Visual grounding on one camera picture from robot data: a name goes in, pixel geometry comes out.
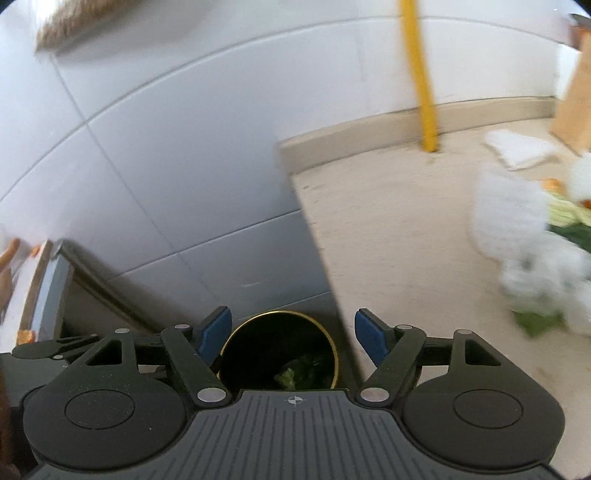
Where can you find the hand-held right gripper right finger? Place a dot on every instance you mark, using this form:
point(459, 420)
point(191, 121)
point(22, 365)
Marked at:
point(371, 339)

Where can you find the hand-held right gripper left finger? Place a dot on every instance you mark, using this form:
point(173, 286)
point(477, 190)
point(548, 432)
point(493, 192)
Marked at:
point(217, 334)

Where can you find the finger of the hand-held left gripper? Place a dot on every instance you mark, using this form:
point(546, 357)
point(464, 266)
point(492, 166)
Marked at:
point(46, 350)

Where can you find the black gold-rimmed trash can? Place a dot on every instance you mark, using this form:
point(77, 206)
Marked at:
point(277, 337)

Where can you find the green vegetable scraps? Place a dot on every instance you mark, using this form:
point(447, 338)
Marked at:
point(300, 371)

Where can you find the napa cabbage leaf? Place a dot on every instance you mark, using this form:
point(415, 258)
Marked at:
point(565, 210)

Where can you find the white foam sheet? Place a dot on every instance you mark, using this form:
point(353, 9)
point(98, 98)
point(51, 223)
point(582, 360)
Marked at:
point(521, 150)

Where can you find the white chopping board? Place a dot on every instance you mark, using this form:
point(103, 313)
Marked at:
point(25, 295)

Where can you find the grey box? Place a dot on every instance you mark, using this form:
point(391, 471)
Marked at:
point(55, 290)

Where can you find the ginger root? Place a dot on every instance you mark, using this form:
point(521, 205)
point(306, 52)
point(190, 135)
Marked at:
point(4, 290)

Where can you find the tiny orange peel bit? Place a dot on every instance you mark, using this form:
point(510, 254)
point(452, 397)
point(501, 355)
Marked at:
point(35, 250)

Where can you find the carrot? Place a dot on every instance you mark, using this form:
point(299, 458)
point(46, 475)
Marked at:
point(9, 254)

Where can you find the yellow pipe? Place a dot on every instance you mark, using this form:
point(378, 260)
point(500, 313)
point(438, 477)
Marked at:
point(421, 83)

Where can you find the wooden knife block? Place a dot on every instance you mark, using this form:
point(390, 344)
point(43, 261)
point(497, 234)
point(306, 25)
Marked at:
point(577, 106)

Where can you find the beige woven bag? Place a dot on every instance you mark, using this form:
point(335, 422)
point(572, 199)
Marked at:
point(74, 23)

